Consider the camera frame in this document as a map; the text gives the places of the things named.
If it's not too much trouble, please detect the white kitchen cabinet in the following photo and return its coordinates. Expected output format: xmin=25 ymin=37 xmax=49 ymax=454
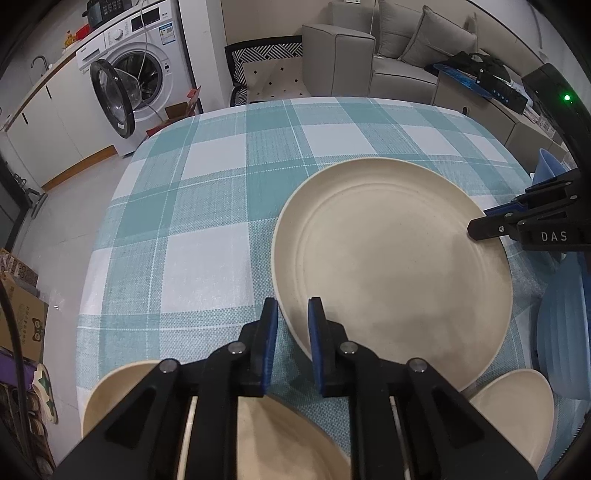
xmin=0 ymin=46 xmax=118 ymax=190

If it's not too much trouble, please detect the small cream plate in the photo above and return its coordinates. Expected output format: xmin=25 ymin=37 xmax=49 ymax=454
xmin=468 ymin=369 xmax=555 ymax=472

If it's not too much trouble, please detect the black box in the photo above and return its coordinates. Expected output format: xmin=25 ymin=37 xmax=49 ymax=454
xmin=475 ymin=69 xmax=529 ymax=114

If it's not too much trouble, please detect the grey cushion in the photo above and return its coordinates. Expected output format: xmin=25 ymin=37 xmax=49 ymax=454
xmin=399 ymin=6 xmax=478 ymax=70
xmin=376 ymin=0 xmax=430 ymax=58

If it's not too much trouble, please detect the white washing machine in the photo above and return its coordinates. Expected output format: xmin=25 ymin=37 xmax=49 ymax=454
xmin=76 ymin=0 xmax=195 ymax=158

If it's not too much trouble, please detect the black glass door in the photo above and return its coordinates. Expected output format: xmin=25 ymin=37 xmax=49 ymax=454
xmin=0 ymin=157 xmax=28 ymax=250

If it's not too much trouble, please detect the grey sofa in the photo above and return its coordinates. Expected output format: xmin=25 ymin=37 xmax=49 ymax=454
xmin=302 ymin=0 xmax=546 ymax=97

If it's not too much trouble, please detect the teal checked tablecloth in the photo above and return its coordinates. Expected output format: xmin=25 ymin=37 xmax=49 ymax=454
xmin=76 ymin=96 xmax=583 ymax=480

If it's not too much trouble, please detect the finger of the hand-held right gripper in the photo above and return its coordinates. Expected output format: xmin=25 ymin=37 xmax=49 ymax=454
xmin=467 ymin=203 xmax=591 ymax=252
xmin=510 ymin=168 xmax=591 ymax=208

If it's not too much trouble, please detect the printed cardboard box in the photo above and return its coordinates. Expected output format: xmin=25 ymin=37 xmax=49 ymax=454
xmin=0 ymin=249 xmax=49 ymax=365

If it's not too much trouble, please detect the blue plastic bag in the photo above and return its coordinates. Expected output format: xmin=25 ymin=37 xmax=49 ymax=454
xmin=434 ymin=62 xmax=490 ymax=95

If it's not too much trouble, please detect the green white slipper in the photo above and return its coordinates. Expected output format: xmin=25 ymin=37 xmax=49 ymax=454
xmin=30 ymin=362 xmax=60 ymax=425

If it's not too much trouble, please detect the large cream plate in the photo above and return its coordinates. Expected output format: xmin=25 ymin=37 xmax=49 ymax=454
xmin=271 ymin=158 xmax=514 ymax=391

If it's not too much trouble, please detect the blue bowl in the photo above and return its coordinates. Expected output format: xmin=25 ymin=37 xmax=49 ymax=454
xmin=531 ymin=251 xmax=591 ymax=402
xmin=529 ymin=148 xmax=573 ymax=185

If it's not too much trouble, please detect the black cable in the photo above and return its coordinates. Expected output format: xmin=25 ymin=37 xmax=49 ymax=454
xmin=0 ymin=277 xmax=35 ymax=480

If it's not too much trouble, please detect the grey drawer cabinet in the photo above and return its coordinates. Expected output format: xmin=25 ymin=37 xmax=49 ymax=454
xmin=431 ymin=69 xmax=571 ymax=153

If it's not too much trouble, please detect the black jacket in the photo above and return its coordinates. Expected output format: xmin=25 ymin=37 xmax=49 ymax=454
xmin=445 ymin=51 xmax=511 ymax=79

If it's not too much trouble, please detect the black microwave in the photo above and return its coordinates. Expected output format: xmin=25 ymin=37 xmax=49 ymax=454
xmin=87 ymin=0 xmax=124 ymax=28

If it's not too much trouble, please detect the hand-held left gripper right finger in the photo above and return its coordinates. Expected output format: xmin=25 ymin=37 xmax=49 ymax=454
xmin=307 ymin=296 xmax=539 ymax=480

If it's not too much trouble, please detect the purple bag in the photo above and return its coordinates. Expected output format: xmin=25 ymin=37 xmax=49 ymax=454
xmin=0 ymin=348 xmax=35 ymax=386

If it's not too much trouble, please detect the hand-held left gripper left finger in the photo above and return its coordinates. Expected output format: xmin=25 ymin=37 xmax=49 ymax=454
xmin=55 ymin=298 xmax=280 ymax=480

